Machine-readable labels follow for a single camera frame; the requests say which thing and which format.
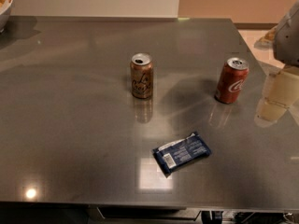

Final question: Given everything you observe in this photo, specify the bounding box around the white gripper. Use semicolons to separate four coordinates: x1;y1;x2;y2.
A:
257;66;299;121

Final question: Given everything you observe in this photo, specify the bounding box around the white bowl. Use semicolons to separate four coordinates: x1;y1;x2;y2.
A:
0;0;13;33

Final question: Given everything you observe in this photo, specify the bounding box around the blue rxbar blueberry wrapper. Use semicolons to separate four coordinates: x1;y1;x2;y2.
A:
152;132;211;175

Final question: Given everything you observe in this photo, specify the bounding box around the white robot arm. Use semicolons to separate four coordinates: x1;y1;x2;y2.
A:
257;2;299;122

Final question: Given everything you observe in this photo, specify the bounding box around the red coke can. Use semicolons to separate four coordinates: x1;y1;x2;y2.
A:
215;57;249;104

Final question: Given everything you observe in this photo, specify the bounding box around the gold LaCroix can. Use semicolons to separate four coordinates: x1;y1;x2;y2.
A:
130;53;153;99

